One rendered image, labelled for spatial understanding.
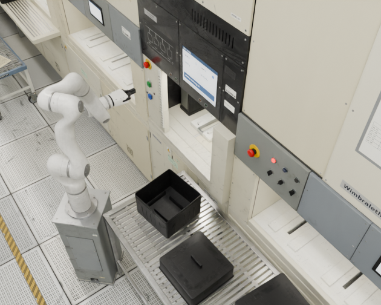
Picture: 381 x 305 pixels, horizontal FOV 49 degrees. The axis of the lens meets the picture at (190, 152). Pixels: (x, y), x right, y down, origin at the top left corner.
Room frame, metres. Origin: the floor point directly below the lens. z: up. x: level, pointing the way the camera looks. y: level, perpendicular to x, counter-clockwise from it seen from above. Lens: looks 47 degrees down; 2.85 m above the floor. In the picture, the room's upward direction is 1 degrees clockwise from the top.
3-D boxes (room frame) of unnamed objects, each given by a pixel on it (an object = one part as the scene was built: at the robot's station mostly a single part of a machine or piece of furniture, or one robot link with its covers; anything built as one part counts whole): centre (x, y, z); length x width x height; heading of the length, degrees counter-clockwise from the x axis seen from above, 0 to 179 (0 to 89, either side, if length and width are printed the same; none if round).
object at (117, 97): (1.97, 0.45, 1.20); 0.11 x 0.10 x 0.07; 127
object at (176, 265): (1.05, -0.04, 0.83); 0.29 x 0.29 x 0.13; 39
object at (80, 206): (1.48, 0.66, 0.85); 0.19 x 0.19 x 0.18
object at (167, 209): (1.44, 0.13, 0.85); 0.28 x 0.28 x 0.17; 45
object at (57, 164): (1.48, 0.69, 1.07); 0.19 x 0.12 x 0.24; 77
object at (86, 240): (1.48, 0.66, 0.38); 0.28 x 0.28 x 0.76; 82
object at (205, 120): (2.06, -0.14, 0.89); 0.22 x 0.21 x 0.04; 127
